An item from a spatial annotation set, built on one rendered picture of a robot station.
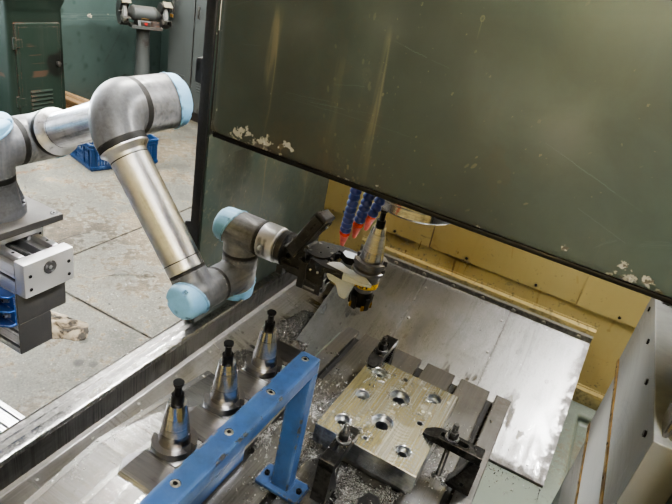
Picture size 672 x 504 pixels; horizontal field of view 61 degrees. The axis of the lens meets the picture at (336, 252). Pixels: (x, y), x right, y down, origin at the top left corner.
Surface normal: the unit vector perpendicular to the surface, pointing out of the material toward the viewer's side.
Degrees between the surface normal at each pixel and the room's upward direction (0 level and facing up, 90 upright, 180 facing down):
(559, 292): 90
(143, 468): 0
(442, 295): 24
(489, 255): 90
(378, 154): 90
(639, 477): 90
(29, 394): 0
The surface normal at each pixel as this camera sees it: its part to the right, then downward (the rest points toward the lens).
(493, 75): -0.47, 0.33
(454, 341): -0.03, -0.66
